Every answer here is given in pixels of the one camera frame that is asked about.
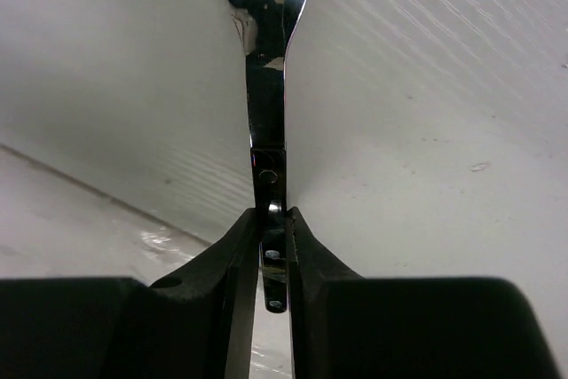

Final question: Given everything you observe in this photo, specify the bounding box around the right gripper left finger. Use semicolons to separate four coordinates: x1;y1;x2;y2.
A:
150;209;258;378

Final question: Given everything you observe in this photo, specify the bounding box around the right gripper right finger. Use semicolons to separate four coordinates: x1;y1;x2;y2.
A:
286;207;368;378

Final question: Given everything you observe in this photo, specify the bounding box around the black handled steel fork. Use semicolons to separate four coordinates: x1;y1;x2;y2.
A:
227;0;306;313

